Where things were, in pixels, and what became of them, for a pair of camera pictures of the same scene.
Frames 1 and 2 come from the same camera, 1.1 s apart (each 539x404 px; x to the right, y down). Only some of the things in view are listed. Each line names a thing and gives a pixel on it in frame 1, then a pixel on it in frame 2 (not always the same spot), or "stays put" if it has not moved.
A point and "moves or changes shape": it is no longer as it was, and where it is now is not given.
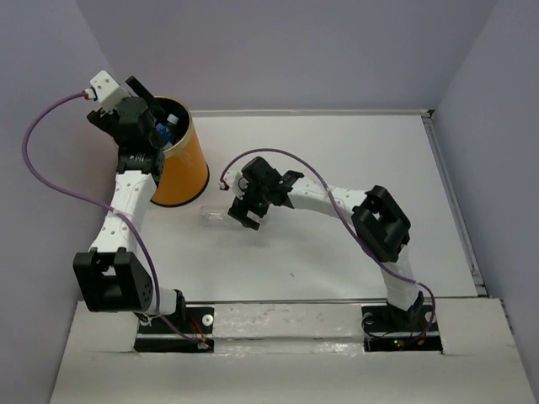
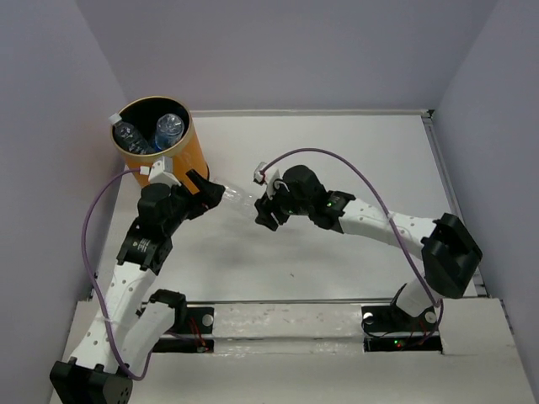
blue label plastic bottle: x=164 y=134 moves or changes shape
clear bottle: x=213 y=216 moves or changes shape
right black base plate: x=386 y=328 stays put
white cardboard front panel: x=293 y=353 stays put
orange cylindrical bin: x=185 y=173 stays put
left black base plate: x=193 y=332 stays put
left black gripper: x=105 y=121 → x=210 y=196
